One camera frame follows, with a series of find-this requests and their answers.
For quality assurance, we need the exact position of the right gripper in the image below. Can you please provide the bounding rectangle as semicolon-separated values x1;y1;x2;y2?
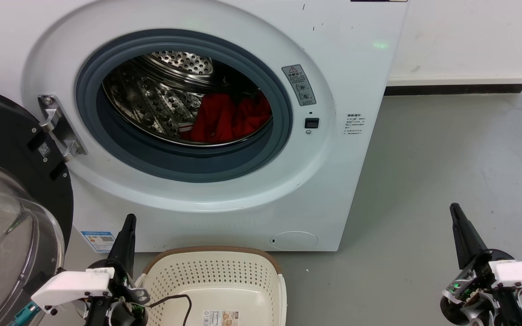
445;203;522;308

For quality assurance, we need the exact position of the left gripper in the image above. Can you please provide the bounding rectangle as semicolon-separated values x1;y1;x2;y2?
31;214;149;315

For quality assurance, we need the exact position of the red garment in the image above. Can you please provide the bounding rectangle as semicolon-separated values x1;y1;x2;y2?
180;91;273;144

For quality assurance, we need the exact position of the cream perforated laundry basket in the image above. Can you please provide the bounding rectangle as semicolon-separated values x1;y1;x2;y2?
135;246;287;326

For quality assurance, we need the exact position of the stainless steel washing machine drum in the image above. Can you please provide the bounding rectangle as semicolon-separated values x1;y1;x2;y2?
102;51;273;146

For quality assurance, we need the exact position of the blue energy label sticker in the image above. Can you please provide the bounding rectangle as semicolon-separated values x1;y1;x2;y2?
80;231;116;253

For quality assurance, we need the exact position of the grey rubber door gasket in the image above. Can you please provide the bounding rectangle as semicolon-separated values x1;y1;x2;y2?
75;29;294;183

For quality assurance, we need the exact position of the metal door hinge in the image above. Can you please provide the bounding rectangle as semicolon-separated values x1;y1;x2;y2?
38;94;87;162

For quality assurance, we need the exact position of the white front-load washing machine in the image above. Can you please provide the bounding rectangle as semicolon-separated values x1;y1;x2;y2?
0;0;409;253

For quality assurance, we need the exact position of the white text label sticker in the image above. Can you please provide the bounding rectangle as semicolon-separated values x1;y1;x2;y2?
344;113;367;136

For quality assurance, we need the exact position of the oval filter cover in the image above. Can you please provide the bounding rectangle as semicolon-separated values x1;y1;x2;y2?
270;231;319;251

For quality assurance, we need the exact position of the grey warning sticker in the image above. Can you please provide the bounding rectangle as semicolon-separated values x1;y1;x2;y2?
281;64;317;106

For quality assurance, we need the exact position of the thin black cable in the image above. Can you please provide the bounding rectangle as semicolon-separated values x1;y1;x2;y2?
145;294;193;326

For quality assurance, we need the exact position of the teal cable connector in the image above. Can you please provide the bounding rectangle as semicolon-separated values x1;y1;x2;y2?
10;303;39;326

